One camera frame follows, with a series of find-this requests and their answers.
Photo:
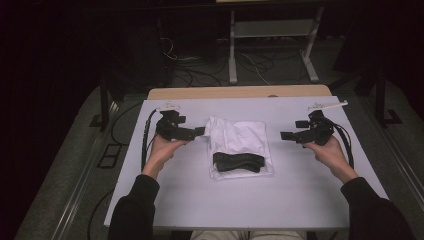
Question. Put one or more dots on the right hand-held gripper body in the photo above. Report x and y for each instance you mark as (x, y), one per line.
(318, 133)

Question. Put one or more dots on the person's left hand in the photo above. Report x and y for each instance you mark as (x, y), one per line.
(161, 150)

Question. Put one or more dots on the person's lap in light trousers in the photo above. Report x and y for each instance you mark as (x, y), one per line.
(216, 236)

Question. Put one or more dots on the black metal stand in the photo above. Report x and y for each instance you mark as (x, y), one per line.
(380, 100)
(104, 106)

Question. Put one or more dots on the person's right hand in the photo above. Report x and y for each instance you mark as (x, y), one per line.
(331, 155)

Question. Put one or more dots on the dark cabinet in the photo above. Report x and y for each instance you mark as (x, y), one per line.
(150, 60)

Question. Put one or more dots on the white shorts with black waistband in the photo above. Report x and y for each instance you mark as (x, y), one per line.
(240, 138)

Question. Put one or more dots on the white metal stand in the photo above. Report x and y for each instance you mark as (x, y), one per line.
(232, 66)

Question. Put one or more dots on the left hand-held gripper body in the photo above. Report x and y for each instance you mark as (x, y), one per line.
(170, 130)

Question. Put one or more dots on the white board sheet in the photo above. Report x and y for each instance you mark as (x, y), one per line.
(233, 203)

